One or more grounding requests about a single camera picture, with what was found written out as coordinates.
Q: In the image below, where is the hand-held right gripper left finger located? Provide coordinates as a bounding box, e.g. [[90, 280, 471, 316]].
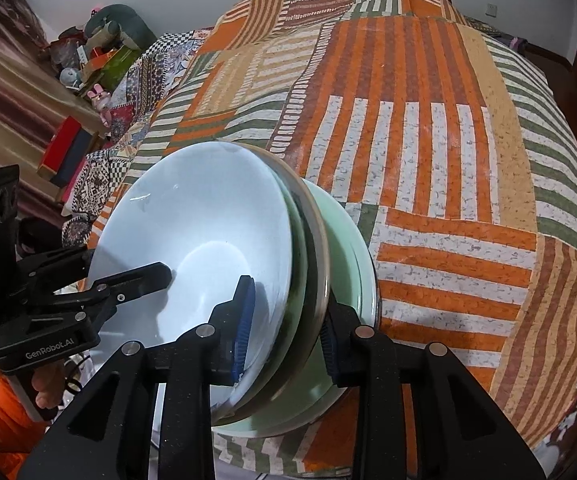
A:
[[18, 274, 258, 480]]

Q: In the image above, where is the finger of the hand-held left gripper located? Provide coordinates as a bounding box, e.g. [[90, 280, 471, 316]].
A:
[[23, 261, 173, 331], [18, 247, 92, 287]]

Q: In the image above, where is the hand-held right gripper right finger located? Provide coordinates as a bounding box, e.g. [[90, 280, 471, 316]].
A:
[[318, 292, 551, 480]]

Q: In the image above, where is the pink bowl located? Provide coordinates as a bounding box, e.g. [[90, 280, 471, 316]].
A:
[[213, 142, 331, 426]]

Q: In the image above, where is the green plate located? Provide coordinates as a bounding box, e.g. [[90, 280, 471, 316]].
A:
[[213, 177, 381, 436]]

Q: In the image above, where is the green bowl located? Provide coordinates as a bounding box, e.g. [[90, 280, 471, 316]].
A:
[[248, 170, 316, 411]]

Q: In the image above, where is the white bowl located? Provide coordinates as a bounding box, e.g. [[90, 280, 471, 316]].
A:
[[87, 141, 294, 411]]

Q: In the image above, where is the person's left hand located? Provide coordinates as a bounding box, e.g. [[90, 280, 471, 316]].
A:
[[33, 360, 69, 409]]

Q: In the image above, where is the pink bunny toy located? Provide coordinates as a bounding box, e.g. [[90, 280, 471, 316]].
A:
[[88, 85, 114, 126]]

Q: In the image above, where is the checked patterned quilt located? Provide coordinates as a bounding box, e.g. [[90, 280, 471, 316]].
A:
[[61, 30, 219, 246]]

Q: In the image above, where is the striped patchwork blanket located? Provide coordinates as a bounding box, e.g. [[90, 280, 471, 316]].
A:
[[88, 0, 577, 480]]

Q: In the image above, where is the orange cardboard box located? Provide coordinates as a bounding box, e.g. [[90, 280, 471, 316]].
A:
[[86, 47, 119, 73]]

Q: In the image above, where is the grey backpack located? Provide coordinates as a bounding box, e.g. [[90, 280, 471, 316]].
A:
[[461, 15, 531, 53]]

